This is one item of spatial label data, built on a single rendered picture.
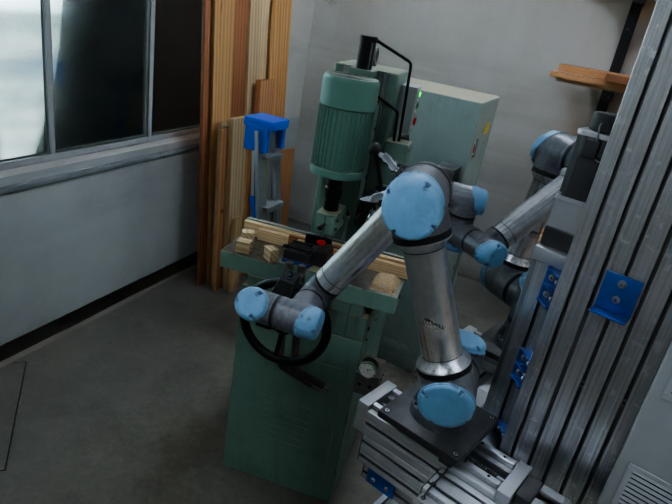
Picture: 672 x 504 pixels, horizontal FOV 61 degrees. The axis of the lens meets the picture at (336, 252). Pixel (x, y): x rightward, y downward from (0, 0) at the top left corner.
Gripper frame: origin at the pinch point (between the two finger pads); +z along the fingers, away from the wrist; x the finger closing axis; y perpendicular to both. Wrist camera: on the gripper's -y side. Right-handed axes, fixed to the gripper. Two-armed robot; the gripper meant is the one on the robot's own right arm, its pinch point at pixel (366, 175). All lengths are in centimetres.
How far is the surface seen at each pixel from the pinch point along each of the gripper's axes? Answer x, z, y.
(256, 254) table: 29.2, 31.4, -19.7
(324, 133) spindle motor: -9.9, 16.3, -0.1
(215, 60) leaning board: -75, 116, -103
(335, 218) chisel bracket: 11.0, 8.9, -17.3
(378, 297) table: 31.9, -11.8, -17.2
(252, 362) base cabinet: 64, 26, -38
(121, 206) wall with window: 14, 137, -104
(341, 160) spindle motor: -4.1, 9.6, -3.9
